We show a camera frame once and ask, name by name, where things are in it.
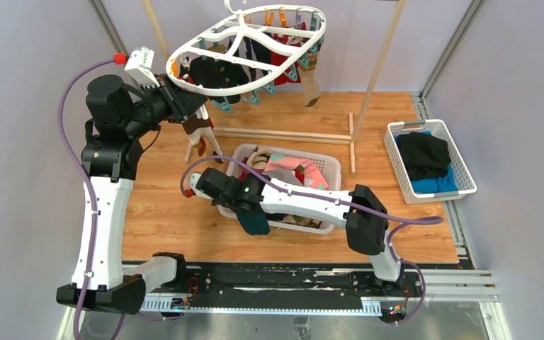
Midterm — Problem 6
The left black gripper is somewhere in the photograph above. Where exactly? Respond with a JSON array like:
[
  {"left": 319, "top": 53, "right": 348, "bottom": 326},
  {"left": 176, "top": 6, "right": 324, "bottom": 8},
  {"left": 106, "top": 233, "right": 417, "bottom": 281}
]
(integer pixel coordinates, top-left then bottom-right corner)
[{"left": 124, "top": 73, "right": 208, "bottom": 138}]

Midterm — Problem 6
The dark teal sock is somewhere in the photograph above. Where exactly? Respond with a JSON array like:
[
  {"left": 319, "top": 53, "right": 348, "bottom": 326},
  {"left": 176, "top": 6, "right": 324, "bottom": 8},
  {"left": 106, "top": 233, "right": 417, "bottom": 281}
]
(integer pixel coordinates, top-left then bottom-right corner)
[{"left": 237, "top": 212, "right": 271, "bottom": 236}]

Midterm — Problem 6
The white round clip hanger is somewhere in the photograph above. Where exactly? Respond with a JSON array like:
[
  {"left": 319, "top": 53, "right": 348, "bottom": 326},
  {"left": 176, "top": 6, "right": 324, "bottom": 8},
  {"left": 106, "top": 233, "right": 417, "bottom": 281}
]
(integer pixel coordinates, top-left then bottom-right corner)
[{"left": 166, "top": 4, "right": 327, "bottom": 98}]

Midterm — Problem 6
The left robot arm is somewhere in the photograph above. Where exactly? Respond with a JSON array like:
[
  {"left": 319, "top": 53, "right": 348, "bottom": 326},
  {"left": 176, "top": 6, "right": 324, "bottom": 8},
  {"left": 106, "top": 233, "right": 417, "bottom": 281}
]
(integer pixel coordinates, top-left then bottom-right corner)
[{"left": 56, "top": 74, "right": 206, "bottom": 315}]

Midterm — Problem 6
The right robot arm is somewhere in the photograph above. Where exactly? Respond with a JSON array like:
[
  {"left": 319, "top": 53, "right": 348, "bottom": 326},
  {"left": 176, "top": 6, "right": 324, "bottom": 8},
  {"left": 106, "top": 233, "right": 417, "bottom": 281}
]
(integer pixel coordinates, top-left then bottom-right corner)
[{"left": 189, "top": 168, "right": 405, "bottom": 295}]

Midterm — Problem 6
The teal clip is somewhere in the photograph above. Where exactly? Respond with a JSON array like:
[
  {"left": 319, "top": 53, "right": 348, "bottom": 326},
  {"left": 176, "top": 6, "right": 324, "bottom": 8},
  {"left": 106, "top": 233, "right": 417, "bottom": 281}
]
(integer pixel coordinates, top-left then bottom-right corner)
[{"left": 212, "top": 97, "right": 232, "bottom": 113}]

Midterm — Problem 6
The beige brown striped sock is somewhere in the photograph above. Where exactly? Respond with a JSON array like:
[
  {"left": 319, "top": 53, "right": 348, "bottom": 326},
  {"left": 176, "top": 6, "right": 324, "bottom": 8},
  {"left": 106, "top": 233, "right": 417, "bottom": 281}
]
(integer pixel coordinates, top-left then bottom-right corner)
[{"left": 181, "top": 104, "right": 223, "bottom": 163}]

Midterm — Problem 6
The black hanging sock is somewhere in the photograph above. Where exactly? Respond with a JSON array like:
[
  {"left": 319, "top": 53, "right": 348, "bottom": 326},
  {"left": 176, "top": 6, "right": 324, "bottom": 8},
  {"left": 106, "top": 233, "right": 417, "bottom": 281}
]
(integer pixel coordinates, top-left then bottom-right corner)
[{"left": 188, "top": 57, "right": 253, "bottom": 89}]

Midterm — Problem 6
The grey sock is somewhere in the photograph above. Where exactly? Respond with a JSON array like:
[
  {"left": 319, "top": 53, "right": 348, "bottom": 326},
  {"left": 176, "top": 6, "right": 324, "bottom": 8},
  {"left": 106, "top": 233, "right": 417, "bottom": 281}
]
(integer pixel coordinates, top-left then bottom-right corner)
[{"left": 262, "top": 169, "right": 303, "bottom": 186}]

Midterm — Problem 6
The pink sock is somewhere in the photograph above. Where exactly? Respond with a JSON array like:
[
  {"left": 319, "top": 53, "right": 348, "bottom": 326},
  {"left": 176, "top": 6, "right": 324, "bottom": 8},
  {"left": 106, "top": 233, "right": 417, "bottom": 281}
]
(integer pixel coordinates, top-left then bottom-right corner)
[{"left": 264, "top": 154, "right": 329, "bottom": 190}]

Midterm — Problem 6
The white sock laundry basket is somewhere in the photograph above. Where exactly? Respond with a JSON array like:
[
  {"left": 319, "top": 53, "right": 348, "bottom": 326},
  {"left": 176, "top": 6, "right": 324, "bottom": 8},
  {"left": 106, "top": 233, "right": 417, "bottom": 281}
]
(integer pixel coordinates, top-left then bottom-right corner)
[{"left": 232, "top": 144, "right": 341, "bottom": 234}]

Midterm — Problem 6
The red hanging sock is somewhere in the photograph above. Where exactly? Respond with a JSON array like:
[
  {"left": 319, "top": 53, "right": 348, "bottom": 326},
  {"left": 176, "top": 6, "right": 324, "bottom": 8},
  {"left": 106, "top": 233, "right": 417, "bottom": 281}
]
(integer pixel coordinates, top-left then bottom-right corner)
[{"left": 269, "top": 21, "right": 309, "bottom": 86}]

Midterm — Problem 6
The tan striped hanging sock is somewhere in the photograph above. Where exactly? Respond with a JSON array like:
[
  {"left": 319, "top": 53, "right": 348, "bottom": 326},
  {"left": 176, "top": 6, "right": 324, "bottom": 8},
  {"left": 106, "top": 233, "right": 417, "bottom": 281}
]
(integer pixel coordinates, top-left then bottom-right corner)
[{"left": 298, "top": 52, "right": 321, "bottom": 107}]

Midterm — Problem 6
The white side basket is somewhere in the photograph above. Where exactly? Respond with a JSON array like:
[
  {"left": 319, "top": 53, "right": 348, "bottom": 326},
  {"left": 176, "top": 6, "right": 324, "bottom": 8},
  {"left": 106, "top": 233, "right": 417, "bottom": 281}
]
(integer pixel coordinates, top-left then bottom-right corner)
[{"left": 384, "top": 119, "right": 477, "bottom": 204}]

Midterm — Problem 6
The black folded garment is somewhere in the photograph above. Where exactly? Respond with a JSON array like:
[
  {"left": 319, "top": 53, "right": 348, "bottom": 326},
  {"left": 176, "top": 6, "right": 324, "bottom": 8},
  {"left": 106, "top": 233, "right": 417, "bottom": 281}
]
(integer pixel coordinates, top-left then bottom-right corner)
[{"left": 395, "top": 132, "right": 451, "bottom": 181}]

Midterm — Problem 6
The blue folded garment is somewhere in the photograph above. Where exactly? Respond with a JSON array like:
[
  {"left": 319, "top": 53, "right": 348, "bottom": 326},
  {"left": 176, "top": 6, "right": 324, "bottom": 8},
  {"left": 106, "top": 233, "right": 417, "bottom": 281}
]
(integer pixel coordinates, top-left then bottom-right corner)
[{"left": 407, "top": 132, "right": 458, "bottom": 194}]

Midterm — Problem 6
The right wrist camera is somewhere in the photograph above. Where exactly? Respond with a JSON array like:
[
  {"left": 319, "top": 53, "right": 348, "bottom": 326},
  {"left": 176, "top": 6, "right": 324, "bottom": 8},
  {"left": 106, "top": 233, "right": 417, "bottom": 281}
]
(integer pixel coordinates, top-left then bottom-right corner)
[{"left": 183, "top": 172, "right": 204, "bottom": 198}]

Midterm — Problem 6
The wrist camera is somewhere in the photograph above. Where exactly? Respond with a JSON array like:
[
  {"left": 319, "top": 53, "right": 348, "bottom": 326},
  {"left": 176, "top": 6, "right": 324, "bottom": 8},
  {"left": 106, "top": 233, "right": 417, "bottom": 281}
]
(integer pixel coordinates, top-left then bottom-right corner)
[
  {"left": 183, "top": 172, "right": 204, "bottom": 198},
  {"left": 113, "top": 46, "right": 162, "bottom": 90}
]

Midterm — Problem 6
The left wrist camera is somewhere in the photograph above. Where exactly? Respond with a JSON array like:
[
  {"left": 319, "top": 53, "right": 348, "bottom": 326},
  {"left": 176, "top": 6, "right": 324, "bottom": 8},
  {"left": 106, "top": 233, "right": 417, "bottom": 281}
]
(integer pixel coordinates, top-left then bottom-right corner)
[{"left": 113, "top": 46, "right": 162, "bottom": 90}]

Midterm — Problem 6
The wooden drying rack frame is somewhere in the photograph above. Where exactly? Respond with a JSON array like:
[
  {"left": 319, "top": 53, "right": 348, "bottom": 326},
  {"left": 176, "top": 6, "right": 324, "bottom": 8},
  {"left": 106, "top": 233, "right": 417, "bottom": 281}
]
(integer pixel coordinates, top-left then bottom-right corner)
[{"left": 142, "top": 0, "right": 405, "bottom": 174}]

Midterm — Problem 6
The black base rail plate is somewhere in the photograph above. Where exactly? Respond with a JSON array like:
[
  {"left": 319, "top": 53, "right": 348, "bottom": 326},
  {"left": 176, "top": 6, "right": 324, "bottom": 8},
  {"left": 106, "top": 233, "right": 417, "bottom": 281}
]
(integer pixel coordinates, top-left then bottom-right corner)
[{"left": 142, "top": 261, "right": 424, "bottom": 311}]

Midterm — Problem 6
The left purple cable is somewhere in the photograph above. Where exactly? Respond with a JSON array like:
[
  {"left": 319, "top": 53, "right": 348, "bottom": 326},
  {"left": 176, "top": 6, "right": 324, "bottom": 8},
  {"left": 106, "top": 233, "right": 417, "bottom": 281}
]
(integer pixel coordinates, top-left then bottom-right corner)
[{"left": 57, "top": 58, "right": 128, "bottom": 340}]

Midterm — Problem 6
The purple cable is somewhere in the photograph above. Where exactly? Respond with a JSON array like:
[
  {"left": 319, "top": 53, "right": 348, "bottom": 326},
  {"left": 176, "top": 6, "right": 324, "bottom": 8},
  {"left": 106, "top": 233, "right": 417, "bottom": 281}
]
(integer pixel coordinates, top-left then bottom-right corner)
[
  {"left": 57, "top": 58, "right": 128, "bottom": 340},
  {"left": 180, "top": 155, "right": 444, "bottom": 327}
]

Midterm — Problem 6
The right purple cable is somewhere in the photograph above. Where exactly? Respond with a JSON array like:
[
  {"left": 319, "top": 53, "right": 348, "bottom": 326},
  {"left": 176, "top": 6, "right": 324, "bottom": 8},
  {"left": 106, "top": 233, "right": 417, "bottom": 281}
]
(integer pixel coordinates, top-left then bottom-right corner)
[{"left": 180, "top": 155, "right": 444, "bottom": 327}]

